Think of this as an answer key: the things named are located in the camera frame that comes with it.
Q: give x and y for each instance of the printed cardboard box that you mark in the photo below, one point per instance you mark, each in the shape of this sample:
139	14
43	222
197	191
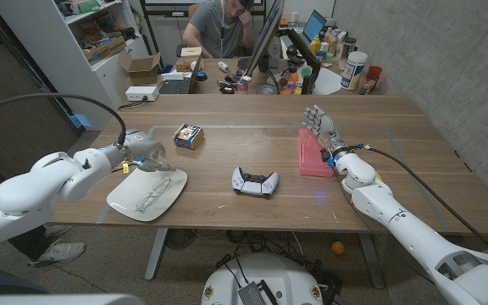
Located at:
105	50

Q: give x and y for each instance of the green capped jar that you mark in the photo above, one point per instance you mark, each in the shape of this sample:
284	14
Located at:
306	71

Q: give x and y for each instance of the open cardboard box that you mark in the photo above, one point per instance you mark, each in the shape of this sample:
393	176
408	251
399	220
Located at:
142	70

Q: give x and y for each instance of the pink plastic tray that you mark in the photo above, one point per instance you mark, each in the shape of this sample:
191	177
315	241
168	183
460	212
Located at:
309	159

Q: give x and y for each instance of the laptop with blue screen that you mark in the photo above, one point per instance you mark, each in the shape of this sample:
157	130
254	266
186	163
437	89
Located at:
314	26

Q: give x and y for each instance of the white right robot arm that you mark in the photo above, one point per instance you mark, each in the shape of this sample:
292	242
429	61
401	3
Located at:
396	220

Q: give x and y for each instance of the orange capped jar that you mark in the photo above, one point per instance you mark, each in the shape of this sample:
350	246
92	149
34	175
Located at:
294	77

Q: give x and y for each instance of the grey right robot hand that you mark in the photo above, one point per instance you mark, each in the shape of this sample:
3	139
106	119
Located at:
328	131

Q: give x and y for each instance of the small printed tin box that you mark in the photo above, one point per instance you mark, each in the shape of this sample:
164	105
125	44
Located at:
189	136

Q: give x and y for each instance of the clear frame glasses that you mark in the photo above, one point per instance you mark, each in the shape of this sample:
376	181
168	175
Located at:
161	186

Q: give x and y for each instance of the grey tape roll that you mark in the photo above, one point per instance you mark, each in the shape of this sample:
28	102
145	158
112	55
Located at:
266	89

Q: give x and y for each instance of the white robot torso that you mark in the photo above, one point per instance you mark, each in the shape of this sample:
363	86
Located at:
278	275

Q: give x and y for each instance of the small tan box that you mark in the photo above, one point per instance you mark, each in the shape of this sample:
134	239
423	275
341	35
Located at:
191	51

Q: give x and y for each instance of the black laptop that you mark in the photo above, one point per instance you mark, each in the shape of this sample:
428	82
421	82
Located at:
176	87

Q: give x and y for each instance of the orange ball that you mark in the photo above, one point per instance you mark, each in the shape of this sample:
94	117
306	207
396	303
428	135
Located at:
338	247

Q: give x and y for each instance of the yellow bottle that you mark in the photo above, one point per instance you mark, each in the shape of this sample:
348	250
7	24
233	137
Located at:
315	46

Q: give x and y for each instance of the white shelf unit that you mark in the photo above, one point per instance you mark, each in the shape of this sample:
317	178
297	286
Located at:
57	51

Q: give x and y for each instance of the black computer mouse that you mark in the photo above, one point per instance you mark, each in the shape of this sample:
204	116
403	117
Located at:
231	78

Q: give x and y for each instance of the seated person grey shirt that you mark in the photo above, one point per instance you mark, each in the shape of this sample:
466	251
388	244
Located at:
216	31

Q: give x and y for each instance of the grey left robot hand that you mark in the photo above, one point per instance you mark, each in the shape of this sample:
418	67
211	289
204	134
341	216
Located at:
144	146

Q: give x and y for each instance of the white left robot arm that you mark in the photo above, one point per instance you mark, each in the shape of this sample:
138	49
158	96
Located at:
28	195

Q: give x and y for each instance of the white square plate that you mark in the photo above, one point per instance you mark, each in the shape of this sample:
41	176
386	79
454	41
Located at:
174	195

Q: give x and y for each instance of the black keyboard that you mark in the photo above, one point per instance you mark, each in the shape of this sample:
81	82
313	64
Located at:
244	65

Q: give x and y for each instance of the white wipes canister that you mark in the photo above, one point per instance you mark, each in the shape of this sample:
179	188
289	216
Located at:
353	70

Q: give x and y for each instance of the black computer monitor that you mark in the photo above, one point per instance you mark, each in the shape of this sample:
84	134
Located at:
267	34

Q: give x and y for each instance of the blue round button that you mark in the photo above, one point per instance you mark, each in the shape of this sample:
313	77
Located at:
201	76

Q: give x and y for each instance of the white power box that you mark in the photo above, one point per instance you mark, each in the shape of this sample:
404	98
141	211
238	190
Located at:
142	93

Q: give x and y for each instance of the standing person dark trousers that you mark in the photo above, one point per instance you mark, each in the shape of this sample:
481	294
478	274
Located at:
59	253

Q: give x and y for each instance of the white game controller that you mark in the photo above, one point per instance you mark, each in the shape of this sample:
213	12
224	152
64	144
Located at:
254	186

